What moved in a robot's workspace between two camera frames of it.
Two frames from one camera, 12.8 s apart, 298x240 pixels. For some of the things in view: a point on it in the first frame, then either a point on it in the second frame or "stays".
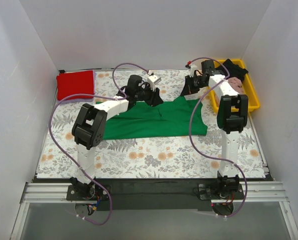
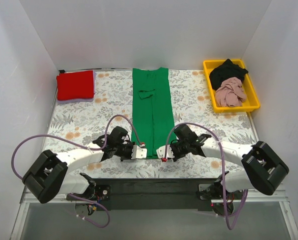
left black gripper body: x=151 y=94 to x=128 y=152
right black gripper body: x=192 y=83 to x=175 y=150
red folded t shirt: x=75 y=83 stays
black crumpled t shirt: x=234 y=70 stays
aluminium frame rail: x=267 y=192 stays
